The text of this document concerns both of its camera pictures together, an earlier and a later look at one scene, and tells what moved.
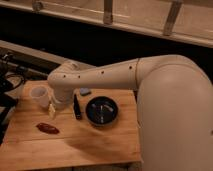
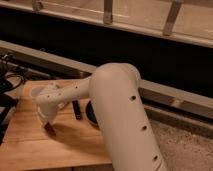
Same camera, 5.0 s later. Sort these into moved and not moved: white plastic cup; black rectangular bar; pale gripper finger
Moved: pale gripper finger
Not moved: black rectangular bar; white plastic cup
